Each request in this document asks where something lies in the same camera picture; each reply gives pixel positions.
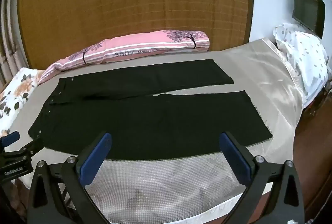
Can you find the floral pillow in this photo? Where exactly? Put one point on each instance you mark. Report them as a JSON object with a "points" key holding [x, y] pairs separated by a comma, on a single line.
{"points": [[15, 96]]}

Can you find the shiny beige blanket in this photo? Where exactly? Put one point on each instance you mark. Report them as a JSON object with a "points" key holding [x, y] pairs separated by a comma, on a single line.
{"points": [[274, 89]]}

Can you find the pink striped bolster pillow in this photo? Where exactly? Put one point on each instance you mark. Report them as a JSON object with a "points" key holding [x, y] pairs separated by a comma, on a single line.
{"points": [[130, 47]]}

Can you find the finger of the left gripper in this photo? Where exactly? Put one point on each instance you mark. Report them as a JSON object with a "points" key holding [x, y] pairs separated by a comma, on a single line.
{"points": [[10, 138]]}

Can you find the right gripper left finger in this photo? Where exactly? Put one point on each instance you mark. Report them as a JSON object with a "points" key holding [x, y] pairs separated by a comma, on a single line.
{"points": [[78, 172]]}

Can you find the black pants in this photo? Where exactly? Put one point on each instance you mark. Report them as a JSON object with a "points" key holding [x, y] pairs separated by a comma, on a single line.
{"points": [[147, 120]]}

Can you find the white dotted pillow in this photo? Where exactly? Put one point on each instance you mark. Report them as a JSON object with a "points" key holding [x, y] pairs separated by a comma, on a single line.
{"points": [[307, 57]]}

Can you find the wall mounted television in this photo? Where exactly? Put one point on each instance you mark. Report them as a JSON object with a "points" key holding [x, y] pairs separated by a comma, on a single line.
{"points": [[311, 14]]}

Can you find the beige curtain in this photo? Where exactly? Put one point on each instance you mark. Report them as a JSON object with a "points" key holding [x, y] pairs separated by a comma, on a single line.
{"points": [[12, 52]]}

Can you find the wooden headboard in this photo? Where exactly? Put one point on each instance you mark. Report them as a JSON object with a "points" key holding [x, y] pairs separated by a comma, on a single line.
{"points": [[129, 5]]}

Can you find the grey woven bed mat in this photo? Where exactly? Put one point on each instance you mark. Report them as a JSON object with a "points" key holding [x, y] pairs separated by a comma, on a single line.
{"points": [[190, 189]]}

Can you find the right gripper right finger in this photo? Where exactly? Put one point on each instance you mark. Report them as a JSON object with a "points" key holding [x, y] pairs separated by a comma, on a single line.
{"points": [[250, 172]]}

